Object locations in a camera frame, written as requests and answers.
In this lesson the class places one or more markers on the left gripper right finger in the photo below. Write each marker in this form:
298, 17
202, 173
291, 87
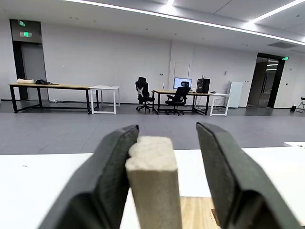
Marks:
228, 176

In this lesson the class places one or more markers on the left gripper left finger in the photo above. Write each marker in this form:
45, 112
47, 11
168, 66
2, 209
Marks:
104, 181

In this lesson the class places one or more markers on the wooden seat board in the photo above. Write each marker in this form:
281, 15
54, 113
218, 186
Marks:
197, 212

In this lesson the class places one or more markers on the wooden leg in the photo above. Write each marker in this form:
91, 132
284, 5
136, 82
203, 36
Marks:
155, 183

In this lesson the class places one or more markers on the white cabinet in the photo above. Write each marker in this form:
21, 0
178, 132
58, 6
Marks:
235, 94

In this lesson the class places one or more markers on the black office chair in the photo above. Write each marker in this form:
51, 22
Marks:
143, 94
178, 97

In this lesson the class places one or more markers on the black computer tower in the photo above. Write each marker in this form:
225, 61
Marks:
203, 86

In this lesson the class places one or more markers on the computer monitor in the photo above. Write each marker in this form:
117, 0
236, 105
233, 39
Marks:
181, 83

